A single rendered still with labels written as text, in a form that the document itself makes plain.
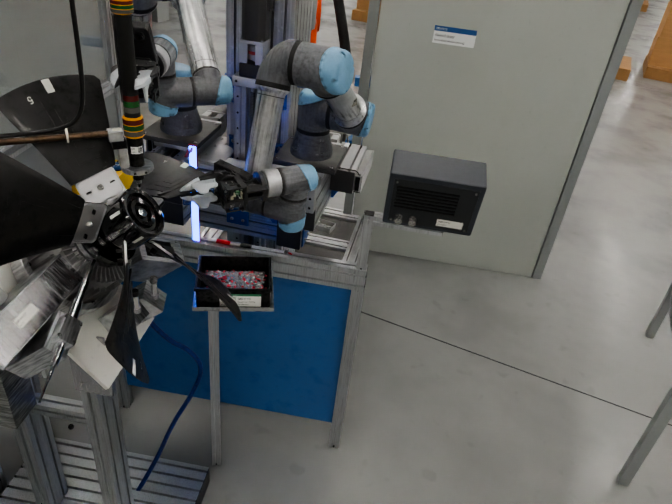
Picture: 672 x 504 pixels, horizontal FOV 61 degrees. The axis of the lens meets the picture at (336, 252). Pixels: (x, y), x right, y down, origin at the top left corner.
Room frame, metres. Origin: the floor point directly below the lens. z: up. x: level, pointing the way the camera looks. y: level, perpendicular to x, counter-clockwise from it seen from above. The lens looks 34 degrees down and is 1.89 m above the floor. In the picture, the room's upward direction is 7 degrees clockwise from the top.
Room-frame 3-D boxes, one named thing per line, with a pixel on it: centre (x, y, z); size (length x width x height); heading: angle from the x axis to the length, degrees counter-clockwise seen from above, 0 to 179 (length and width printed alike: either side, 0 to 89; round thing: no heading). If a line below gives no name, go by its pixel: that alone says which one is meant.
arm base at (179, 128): (1.98, 0.62, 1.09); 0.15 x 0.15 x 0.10
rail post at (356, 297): (1.48, -0.08, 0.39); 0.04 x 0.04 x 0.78; 85
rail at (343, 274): (1.52, 0.34, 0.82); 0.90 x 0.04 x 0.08; 85
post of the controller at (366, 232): (1.48, -0.08, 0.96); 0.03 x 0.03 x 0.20; 85
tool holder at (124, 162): (1.16, 0.48, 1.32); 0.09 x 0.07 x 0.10; 120
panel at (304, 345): (1.52, 0.34, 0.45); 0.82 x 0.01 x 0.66; 85
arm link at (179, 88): (1.45, 0.49, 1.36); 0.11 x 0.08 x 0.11; 117
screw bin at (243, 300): (1.35, 0.29, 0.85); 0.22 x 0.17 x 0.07; 100
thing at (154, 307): (1.14, 0.48, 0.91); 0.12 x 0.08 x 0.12; 85
